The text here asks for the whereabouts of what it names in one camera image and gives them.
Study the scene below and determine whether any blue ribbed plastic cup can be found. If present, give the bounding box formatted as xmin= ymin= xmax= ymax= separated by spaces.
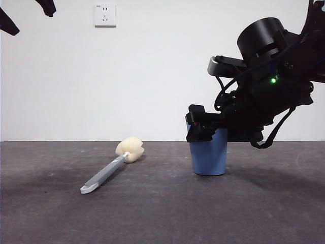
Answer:
xmin=186 ymin=121 xmax=229 ymax=176

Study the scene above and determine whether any grey cup brush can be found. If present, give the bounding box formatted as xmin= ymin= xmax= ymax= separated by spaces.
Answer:
xmin=80 ymin=136 xmax=145 ymax=195

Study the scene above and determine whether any black right arm cable sleeve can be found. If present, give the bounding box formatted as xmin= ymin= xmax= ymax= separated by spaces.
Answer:
xmin=249 ymin=106 xmax=297 ymax=149

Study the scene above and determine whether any white wall socket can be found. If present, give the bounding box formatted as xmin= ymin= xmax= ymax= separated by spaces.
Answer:
xmin=94 ymin=4 xmax=117 ymax=28

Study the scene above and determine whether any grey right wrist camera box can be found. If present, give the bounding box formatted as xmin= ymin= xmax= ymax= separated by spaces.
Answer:
xmin=207 ymin=55 xmax=248 ymax=77

